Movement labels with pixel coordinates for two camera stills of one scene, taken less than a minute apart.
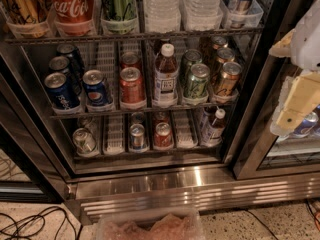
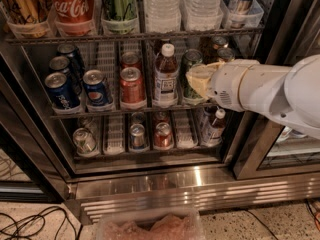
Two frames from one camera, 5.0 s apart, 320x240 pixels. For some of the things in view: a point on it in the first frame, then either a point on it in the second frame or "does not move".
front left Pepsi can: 61,93 does not move
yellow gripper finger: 303,96 -> 200,76
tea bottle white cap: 167,50 does not move
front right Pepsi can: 95,89 does not move
